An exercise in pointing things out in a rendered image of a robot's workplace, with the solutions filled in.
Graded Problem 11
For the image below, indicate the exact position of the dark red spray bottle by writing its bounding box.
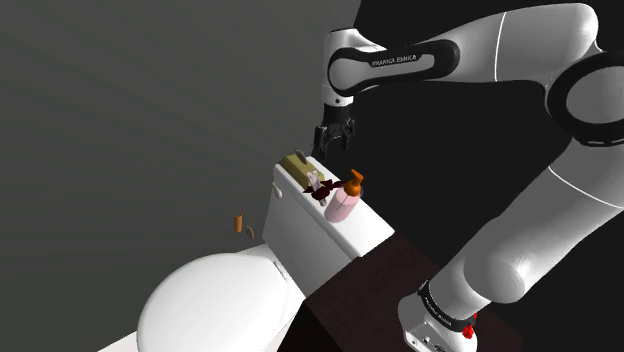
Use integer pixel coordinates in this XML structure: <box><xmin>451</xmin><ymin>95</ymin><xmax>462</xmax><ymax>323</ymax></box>
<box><xmin>302</xmin><ymin>170</ymin><xmax>348</xmax><ymax>207</ymax></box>

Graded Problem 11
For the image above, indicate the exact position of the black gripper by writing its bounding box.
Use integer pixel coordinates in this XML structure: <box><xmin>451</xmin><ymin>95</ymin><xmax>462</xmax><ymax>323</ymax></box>
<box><xmin>311</xmin><ymin>104</ymin><xmax>356</xmax><ymax>159</ymax></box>

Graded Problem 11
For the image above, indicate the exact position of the brown toilet paper roll holder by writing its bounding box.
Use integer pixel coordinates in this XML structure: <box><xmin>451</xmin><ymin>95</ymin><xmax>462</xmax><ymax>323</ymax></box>
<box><xmin>233</xmin><ymin>211</ymin><xmax>256</xmax><ymax>241</ymax></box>

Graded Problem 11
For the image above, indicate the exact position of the olive tissue box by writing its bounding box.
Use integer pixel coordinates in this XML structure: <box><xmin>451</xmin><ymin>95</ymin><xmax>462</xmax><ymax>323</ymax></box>
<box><xmin>278</xmin><ymin>149</ymin><xmax>326</xmax><ymax>191</ymax></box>

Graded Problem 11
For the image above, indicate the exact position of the pink soap dispenser orange pump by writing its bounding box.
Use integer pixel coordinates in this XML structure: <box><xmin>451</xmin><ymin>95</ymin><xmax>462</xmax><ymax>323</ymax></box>
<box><xmin>323</xmin><ymin>168</ymin><xmax>365</xmax><ymax>224</ymax></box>

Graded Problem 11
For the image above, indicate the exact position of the white toilet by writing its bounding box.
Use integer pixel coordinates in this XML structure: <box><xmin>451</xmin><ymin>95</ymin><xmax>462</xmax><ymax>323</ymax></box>
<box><xmin>97</xmin><ymin>154</ymin><xmax>396</xmax><ymax>352</ymax></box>

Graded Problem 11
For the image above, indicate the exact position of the dark wood robot stand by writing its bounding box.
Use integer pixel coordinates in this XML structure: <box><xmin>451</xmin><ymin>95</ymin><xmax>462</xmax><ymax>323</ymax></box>
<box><xmin>275</xmin><ymin>232</ymin><xmax>526</xmax><ymax>352</ymax></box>

